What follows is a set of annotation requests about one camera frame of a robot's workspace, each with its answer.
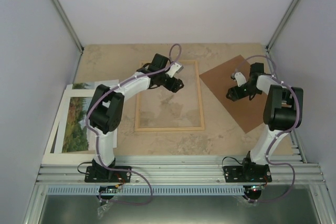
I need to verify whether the light wooden picture frame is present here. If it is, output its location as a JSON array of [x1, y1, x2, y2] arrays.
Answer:
[[134, 60, 205, 132]]

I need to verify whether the white photo mat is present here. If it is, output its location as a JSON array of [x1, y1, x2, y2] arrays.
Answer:
[[41, 84, 95, 166]]

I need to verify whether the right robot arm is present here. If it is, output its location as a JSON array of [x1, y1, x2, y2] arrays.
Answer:
[[226, 63, 304, 182]]

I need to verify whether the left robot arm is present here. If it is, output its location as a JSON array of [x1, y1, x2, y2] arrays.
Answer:
[[86, 54, 184, 182]]

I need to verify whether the landscape photo print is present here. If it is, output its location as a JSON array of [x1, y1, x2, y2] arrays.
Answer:
[[62, 97, 91, 153]]

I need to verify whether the brown backing board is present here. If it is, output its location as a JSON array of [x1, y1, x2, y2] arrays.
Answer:
[[200, 55, 267, 133]]

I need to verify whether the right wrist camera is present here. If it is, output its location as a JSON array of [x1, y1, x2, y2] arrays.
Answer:
[[230, 71, 247, 87]]

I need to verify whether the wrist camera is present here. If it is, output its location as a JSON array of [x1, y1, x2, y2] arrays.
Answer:
[[167, 62, 183, 78], [230, 71, 247, 87]]

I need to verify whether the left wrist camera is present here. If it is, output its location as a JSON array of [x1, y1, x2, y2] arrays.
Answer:
[[167, 62, 183, 78]]

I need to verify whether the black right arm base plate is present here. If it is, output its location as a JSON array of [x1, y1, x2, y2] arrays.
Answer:
[[223, 165, 272, 183]]

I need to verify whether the aluminium mounting rail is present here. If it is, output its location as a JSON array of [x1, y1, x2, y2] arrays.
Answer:
[[36, 155, 326, 185]]

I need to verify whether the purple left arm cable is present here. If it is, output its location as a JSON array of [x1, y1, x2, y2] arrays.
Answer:
[[86, 43, 153, 206]]

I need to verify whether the slotted grey cable duct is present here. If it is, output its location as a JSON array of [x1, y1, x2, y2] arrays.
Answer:
[[47, 185, 245, 196]]

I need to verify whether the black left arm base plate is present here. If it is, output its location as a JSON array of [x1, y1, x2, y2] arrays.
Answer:
[[84, 166, 132, 183]]

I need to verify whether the right aluminium corner post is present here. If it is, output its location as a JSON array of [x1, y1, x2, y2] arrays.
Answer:
[[265, 0, 301, 53]]

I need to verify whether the aluminium corner post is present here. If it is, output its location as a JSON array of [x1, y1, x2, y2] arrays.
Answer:
[[35, 0, 85, 53], [265, 0, 301, 53]]

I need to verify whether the left aluminium corner post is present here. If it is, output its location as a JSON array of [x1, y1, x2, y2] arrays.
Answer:
[[35, 0, 85, 53]]

